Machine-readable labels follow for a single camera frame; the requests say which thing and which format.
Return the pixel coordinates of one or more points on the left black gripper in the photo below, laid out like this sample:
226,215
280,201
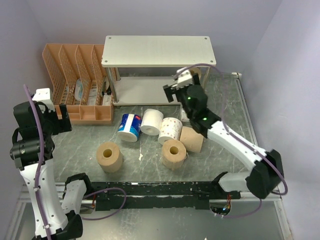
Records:
62,125

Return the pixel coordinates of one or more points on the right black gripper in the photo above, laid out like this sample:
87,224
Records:
169,92

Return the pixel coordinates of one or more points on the white floral roll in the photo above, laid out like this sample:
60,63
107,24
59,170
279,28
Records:
170,129
183,116

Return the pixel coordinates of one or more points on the brown paper roll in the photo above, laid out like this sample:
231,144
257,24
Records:
191,140

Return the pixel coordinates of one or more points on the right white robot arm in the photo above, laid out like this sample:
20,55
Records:
265,169

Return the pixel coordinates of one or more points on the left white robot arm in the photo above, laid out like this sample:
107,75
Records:
32,152

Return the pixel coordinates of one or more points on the white two-tier metal shelf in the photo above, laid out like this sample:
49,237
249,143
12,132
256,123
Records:
150,52

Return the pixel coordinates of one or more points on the tissue pack in organizer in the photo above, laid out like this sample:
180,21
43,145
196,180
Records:
80,89

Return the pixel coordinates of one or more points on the orange plastic file organizer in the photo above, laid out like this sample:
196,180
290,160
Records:
65,64

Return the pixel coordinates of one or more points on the plain white paper roll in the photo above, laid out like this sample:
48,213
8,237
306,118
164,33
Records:
151,122

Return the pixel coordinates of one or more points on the black pen in organizer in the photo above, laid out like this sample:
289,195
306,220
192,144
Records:
103,87

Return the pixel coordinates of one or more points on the blue wrapped paper roll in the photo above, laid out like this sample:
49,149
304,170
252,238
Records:
130,127

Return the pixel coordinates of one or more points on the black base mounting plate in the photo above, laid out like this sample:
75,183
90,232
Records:
149,195

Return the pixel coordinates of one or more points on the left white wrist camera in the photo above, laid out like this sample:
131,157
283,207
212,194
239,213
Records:
44,96

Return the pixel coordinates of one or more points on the white wall plug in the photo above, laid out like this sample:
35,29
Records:
236,74

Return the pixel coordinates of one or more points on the aluminium frame rail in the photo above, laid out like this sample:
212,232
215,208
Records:
277,200

